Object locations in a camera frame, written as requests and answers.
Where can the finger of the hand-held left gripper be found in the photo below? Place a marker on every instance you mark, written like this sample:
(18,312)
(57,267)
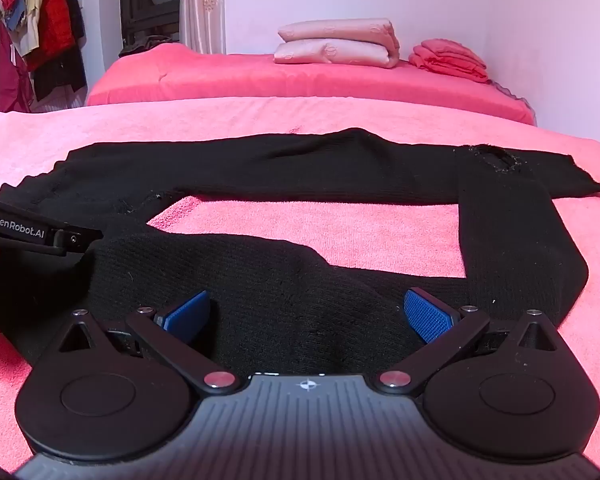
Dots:
(77,237)

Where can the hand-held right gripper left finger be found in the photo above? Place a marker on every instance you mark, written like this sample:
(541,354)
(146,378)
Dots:
(187,314)

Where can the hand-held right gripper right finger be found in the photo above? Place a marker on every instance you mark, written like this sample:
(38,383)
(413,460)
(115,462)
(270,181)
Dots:
(425,316)

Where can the black knit pants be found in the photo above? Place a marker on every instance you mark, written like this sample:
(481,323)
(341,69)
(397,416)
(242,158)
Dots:
(290,180)

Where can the magenta garment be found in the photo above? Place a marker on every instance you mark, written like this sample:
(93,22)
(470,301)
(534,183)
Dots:
(12,80)

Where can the black coat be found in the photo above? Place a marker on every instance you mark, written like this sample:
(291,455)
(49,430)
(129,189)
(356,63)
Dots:
(70,60)

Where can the white shirt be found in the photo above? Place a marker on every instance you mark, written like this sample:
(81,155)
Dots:
(30,30)

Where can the dark cloth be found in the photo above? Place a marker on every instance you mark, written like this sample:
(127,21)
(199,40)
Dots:
(140,47)

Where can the red padded vest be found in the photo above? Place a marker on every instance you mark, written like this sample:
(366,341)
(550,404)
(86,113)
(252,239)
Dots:
(52,25)

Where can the pink fleece blanket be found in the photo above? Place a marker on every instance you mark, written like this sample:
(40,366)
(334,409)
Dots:
(310,115)

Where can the folded red blanket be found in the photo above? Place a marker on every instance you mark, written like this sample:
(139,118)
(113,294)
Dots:
(447,57)

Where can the pink bed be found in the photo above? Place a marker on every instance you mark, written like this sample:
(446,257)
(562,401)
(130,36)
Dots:
(300,77)

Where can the pink patterned curtain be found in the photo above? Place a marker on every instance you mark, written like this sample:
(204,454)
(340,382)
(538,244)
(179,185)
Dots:
(202,5)

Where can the folded light pink quilt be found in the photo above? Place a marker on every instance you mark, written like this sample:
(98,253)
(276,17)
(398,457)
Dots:
(350,30)

